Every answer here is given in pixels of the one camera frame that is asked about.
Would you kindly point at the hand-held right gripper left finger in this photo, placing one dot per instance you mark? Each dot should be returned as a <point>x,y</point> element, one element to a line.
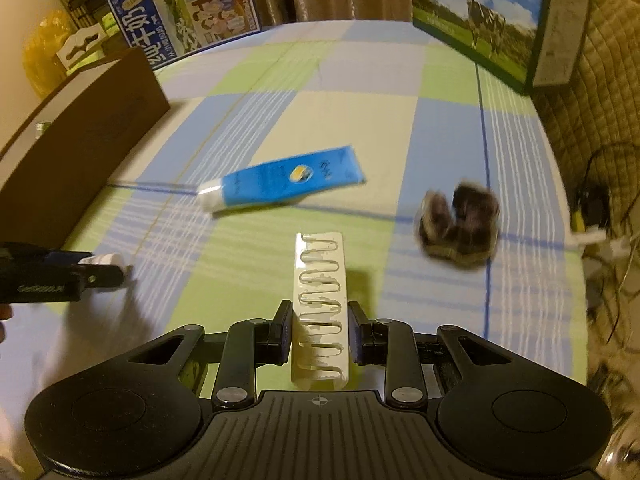
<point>285,332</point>

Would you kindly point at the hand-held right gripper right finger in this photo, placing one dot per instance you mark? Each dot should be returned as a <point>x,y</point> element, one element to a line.
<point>356,334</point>

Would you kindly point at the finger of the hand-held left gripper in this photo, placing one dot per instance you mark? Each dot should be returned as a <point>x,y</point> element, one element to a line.
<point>102,276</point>
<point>65,258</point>

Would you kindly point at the small white bottle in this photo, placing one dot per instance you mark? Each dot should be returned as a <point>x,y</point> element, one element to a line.
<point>102,259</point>

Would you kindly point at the white slotted plastic holder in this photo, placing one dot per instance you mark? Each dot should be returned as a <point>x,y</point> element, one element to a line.
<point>298,280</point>

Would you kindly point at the brown cardboard box white inside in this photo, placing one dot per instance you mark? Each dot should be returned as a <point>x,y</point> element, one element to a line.
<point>85,150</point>

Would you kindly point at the person's left hand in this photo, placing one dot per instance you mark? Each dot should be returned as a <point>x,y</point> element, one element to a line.
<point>4,312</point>

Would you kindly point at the dark hair scrunchie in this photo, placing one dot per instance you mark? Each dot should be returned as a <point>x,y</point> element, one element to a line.
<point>460,230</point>

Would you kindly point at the blue cream tube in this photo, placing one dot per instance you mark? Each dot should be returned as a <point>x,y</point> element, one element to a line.
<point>270,182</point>

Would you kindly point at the yellow plastic bag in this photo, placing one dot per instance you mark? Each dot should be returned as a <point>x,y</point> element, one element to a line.
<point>45,55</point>

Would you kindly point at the white tissue box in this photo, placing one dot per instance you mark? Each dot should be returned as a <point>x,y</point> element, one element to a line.
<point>80,50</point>

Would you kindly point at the checkered tablecloth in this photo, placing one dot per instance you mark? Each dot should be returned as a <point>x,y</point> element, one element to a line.
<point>310,100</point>

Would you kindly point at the black power adapter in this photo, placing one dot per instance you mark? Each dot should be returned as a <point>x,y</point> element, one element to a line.
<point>592,205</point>

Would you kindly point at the blue milk carton box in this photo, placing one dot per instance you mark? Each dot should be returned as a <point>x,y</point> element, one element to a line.
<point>190,5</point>

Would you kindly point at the green cow print milk box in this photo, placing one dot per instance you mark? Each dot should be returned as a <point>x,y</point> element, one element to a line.
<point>475,15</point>

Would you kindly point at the beige quilted chair cover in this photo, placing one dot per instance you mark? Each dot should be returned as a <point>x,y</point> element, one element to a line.
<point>610,85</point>

